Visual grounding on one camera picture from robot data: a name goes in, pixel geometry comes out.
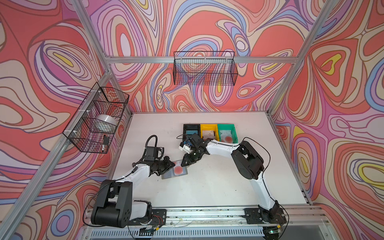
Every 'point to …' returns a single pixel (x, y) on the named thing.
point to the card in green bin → (226, 136)
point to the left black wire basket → (91, 129)
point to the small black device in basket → (106, 140)
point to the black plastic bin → (189, 129)
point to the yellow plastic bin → (209, 131)
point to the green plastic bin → (228, 127)
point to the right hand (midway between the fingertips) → (185, 167)
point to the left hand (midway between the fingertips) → (176, 163)
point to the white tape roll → (107, 118)
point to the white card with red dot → (178, 169)
